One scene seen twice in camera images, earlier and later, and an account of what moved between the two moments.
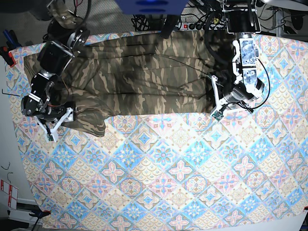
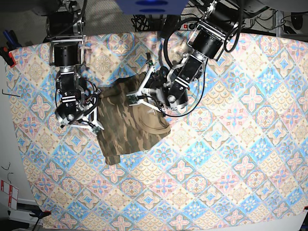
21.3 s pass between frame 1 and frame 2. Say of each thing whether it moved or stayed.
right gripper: moved
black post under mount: stayed
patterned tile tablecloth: stayed
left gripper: moved
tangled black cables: stayed
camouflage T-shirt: moved
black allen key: stayed
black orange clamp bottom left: stayed
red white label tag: stayed
